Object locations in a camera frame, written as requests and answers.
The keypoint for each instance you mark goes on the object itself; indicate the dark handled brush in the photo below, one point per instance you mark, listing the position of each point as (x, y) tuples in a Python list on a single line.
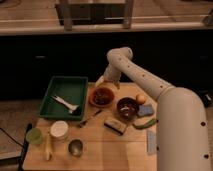
[(83, 123)]

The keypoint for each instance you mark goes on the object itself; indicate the green cup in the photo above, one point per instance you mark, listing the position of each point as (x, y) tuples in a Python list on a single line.
[(34, 136)]

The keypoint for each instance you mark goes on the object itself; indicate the blue cloth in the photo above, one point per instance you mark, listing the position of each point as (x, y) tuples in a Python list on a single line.
[(151, 142)]

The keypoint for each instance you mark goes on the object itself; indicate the green plastic tray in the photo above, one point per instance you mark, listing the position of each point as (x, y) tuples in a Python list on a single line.
[(71, 89)]

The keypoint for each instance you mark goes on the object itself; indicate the red bowl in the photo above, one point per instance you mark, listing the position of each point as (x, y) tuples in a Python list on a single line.
[(101, 97)]

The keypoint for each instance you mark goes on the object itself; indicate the wooden chair frame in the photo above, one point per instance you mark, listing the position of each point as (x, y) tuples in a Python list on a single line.
[(71, 13)]

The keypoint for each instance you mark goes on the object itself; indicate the white round container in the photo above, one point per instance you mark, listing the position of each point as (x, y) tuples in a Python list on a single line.
[(59, 130)]

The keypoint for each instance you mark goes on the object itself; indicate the dark rectangular eraser block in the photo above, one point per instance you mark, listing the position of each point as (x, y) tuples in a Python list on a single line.
[(115, 125)]

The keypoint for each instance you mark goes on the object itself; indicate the blue sponge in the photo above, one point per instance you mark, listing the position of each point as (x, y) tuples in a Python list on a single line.
[(146, 110)]

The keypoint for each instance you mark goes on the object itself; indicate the dark brown bowl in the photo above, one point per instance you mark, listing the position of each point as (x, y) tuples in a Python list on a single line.
[(127, 108)]

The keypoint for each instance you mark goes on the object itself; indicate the metal cup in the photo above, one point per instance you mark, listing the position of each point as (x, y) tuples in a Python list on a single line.
[(75, 147)]

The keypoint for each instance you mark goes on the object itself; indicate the white plastic fork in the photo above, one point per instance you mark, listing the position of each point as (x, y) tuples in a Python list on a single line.
[(71, 107)]

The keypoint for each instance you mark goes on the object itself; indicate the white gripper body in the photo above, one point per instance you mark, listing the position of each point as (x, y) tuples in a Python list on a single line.
[(112, 74)]

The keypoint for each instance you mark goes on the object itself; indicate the yellow round fruit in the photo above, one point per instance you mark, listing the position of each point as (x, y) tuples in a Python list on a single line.
[(140, 99)]

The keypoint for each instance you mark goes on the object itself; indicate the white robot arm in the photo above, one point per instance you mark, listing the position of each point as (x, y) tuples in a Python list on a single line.
[(182, 129)]

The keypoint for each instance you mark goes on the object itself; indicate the green pepper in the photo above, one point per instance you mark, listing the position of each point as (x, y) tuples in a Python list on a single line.
[(145, 125)]

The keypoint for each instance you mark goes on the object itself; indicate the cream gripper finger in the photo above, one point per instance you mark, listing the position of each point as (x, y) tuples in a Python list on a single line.
[(99, 81), (117, 85)]

